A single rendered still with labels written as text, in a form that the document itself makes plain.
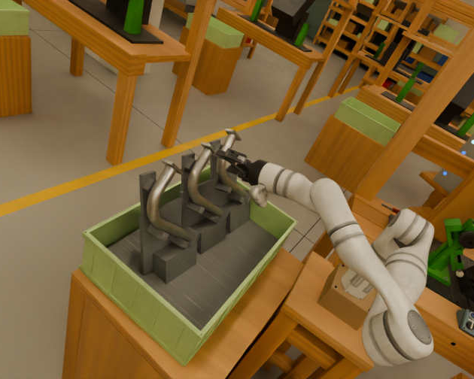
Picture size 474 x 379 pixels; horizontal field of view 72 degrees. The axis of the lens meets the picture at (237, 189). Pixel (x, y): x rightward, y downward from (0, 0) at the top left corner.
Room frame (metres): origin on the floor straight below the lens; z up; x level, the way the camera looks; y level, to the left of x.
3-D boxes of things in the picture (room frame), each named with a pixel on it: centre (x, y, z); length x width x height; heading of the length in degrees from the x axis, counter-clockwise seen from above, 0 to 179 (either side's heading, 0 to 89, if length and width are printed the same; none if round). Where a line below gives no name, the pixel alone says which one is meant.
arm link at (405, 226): (0.84, -0.50, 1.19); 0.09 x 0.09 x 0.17; 73
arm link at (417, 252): (0.75, -0.49, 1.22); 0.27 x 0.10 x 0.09; 163
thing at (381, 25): (11.17, -1.70, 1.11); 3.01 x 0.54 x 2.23; 69
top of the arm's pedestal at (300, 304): (0.83, -0.49, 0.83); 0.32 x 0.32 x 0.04; 75
